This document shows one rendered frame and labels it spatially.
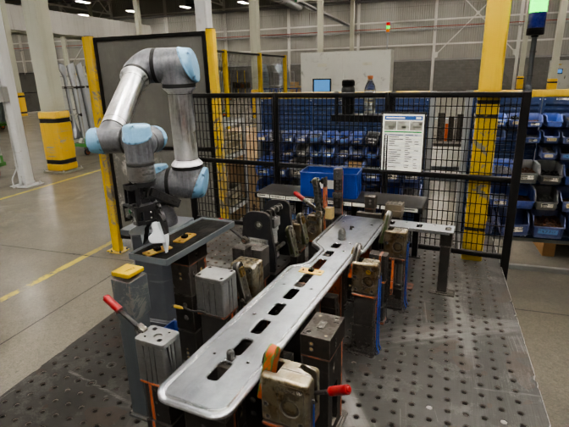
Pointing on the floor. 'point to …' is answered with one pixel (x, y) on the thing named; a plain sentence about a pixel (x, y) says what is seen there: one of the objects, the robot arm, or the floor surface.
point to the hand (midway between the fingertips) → (157, 245)
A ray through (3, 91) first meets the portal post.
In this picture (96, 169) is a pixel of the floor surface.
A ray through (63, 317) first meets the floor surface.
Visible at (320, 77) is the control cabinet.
